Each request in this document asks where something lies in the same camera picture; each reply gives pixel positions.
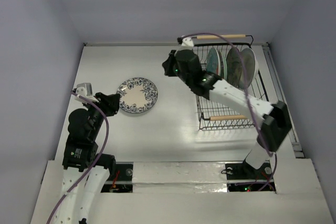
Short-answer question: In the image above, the metal side rail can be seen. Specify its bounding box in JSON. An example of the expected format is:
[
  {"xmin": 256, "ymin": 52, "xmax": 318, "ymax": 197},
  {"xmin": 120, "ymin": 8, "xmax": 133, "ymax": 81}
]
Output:
[{"xmin": 262, "ymin": 45, "xmax": 305, "ymax": 158}]

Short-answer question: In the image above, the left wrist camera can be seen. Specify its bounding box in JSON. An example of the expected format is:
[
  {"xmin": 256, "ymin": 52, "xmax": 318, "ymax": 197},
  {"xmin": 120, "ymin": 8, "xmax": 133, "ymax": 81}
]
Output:
[{"xmin": 74, "ymin": 82, "xmax": 92, "ymax": 98}]

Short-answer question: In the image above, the purple cable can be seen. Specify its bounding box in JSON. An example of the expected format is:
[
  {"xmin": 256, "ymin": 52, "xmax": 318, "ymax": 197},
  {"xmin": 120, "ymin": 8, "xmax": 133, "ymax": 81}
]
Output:
[
  {"xmin": 177, "ymin": 33, "xmax": 278, "ymax": 191},
  {"xmin": 46, "ymin": 91, "xmax": 110, "ymax": 224}
]

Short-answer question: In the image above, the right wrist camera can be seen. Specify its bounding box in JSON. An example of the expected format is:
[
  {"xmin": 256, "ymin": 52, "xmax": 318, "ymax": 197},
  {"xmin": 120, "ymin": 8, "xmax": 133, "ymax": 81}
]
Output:
[{"xmin": 177, "ymin": 37, "xmax": 194, "ymax": 49}]

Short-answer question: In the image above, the white deep plate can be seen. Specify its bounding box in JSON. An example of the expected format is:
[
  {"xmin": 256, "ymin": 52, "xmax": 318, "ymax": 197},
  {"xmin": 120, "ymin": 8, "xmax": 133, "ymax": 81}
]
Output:
[{"xmin": 241, "ymin": 48, "xmax": 259, "ymax": 87}]

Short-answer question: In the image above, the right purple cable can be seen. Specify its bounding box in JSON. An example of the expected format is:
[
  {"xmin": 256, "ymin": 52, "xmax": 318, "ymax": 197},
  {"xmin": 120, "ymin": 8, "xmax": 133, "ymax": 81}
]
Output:
[{"xmin": 177, "ymin": 33, "xmax": 278, "ymax": 191}]

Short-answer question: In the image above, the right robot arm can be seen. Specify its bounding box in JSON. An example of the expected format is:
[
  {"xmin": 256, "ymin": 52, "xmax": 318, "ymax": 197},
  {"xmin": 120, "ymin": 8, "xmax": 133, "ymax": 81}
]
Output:
[{"xmin": 162, "ymin": 49, "xmax": 292, "ymax": 178}]

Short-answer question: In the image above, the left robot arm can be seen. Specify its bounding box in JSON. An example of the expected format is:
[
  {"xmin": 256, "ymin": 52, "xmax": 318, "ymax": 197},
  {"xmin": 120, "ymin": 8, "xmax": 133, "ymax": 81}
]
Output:
[{"xmin": 53, "ymin": 88, "xmax": 120, "ymax": 223}]

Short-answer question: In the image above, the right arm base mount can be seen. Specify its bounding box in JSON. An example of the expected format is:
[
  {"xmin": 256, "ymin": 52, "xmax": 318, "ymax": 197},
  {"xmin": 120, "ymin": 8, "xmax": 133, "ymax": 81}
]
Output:
[{"xmin": 221, "ymin": 162, "xmax": 276, "ymax": 193}]

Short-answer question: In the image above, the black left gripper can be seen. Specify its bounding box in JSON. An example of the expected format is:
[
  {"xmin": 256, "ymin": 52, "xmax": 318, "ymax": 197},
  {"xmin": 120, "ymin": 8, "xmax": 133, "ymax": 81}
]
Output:
[{"xmin": 82, "ymin": 91, "xmax": 120, "ymax": 138}]

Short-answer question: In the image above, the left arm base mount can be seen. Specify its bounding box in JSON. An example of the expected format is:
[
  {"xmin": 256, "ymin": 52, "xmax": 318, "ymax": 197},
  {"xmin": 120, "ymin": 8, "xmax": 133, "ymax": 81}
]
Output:
[{"xmin": 101, "ymin": 163, "xmax": 133, "ymax": 193}]

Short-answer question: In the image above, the red and teal plate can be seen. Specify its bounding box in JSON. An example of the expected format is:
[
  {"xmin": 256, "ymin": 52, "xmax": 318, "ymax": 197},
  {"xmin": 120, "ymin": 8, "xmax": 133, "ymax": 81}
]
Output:
[{"xmin": 206, "ymin": 47, "xmax": 221, "ymax": 76}]

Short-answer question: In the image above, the grey-green mottled plate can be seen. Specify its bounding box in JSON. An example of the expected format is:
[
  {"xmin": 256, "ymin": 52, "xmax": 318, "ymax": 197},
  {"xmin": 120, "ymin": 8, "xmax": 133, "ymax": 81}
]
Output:
[{"xmin": 226, "ymin": 47, "xmax": 242, "ymax": 88}]

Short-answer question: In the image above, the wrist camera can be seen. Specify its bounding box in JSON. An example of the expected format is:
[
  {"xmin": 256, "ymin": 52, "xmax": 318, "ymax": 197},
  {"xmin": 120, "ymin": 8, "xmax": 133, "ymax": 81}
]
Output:
[
  {"xmin": 74, "ymin": 82, "xmax": 92, "ymax": 98},
  {"xmin": 177, "ymin": 37, "xmax": 194, "ymax": 49}
]

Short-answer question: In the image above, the blue floral white plate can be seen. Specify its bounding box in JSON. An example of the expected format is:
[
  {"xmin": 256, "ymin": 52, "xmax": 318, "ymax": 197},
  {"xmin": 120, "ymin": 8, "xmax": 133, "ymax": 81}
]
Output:
[{"xmin": 117, "ymin": 77, "xmax": 159, "ymax": 114}]

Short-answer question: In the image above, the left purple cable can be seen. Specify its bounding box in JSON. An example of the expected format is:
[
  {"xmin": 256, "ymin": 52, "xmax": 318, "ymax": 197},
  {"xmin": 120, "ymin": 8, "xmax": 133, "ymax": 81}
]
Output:
[{"xmin": 46, "ymin": 91, "xmax": 110, "ymax": 224}]

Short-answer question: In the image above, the light green flower plate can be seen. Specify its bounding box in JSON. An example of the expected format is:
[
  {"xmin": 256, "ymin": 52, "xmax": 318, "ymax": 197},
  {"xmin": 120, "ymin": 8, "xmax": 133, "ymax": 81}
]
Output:
[{"xmin": 217, "ymin": 50, "xmax": 228, "ymax": 80}]

